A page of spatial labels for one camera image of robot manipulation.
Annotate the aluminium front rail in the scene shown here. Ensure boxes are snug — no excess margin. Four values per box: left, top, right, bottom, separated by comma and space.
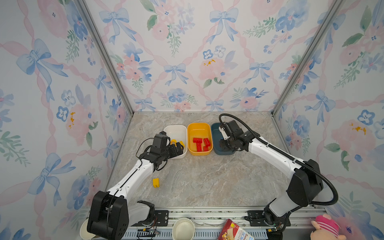
86, 206, 328, 230

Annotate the pink plush toy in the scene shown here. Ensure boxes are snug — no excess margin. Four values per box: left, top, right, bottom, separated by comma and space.
310, 214, 347, 240

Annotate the dark teal plastic container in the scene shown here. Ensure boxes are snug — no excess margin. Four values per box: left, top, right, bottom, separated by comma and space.
211, 123, 235, 156

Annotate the white plastic container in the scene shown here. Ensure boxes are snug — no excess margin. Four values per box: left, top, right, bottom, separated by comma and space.
164, 125, 188, 160

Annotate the aluminium corner post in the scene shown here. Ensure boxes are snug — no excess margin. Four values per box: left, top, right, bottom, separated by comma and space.
271, 0, 345, 117
74, 0, 134, 117

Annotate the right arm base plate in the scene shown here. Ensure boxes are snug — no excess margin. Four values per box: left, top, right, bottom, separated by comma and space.
244, 210, 291, 227

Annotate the snack box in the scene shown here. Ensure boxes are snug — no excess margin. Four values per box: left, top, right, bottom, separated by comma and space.
217, 219, 255, 240

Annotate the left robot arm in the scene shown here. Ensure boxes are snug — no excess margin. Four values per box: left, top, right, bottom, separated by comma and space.
87, 132, 186, 240

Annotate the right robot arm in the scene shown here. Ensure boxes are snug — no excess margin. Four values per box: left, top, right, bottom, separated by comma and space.
219, 114, 339, 226

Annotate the left aluminium corner post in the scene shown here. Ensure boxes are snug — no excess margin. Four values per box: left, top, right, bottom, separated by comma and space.
74, 0, 134, 117

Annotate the right aluminium corner post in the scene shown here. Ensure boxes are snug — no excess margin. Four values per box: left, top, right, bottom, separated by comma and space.
271, 0, 345, 117

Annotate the tan paper cup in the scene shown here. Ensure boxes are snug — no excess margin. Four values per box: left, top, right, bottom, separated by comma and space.
80, 219, 96, 240

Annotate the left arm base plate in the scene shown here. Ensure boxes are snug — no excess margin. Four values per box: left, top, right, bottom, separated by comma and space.
133, 210, 169, 228

